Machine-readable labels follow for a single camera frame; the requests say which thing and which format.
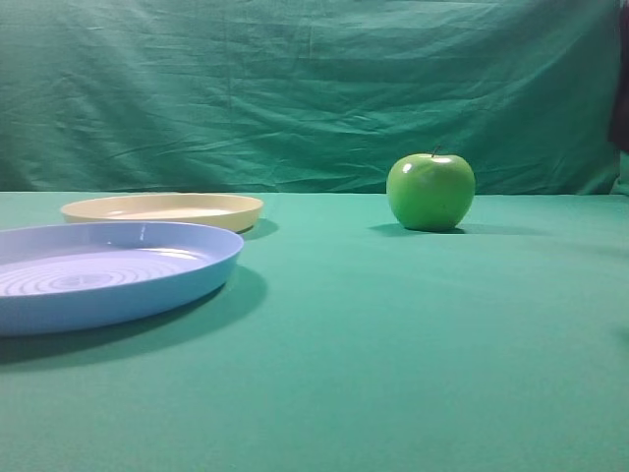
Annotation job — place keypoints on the green backdrop cloth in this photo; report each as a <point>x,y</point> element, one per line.
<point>306,96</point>

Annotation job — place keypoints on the yellow plastic plate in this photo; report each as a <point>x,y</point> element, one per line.
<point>228,211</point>

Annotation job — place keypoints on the green apple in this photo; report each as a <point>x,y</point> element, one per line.
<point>430,192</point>

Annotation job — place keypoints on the green table cloth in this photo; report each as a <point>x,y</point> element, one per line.
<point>344,342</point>

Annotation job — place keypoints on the blue plastic plate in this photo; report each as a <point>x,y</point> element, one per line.
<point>74,276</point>

